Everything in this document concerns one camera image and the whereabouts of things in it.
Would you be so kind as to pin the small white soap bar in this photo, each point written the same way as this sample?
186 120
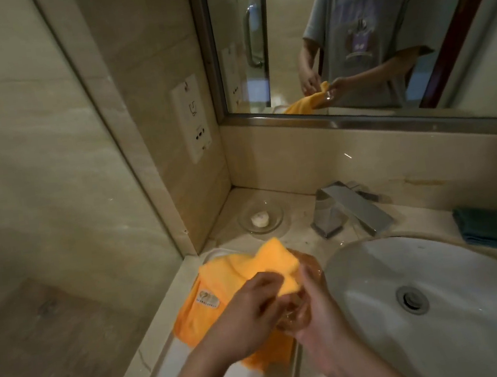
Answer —
260 219

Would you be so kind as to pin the person's right forearm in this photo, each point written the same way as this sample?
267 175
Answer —
364 374

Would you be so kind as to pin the clear glass soap dish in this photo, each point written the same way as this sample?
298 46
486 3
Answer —
275 219

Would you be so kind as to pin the white oval sink basin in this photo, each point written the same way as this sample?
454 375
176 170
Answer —
468 330

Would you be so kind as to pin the person's right hand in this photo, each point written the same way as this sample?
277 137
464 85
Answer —
323 322

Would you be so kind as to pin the clear drinking glass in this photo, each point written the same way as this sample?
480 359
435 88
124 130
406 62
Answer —
314 268

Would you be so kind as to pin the white wall socket panel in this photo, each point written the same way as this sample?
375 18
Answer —
192 120

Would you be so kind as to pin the chrome square faucet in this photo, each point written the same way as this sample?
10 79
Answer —
351 209

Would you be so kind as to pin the orange microfibre cloth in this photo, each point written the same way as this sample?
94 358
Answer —
224 280

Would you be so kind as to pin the chrome sink drain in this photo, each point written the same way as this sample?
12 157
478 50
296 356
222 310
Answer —
412 300

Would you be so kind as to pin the person's left hand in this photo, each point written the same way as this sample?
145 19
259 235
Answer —
243 319

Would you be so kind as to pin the person's left fingers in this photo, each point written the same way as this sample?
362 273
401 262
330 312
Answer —
273 290

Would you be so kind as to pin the metal framed wall mirror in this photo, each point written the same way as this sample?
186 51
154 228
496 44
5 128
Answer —
345 22

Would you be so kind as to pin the glass shower partition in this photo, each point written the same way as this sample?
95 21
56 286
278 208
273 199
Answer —
37 177

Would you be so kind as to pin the person's right thumb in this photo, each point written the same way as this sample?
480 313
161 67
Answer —
308 281

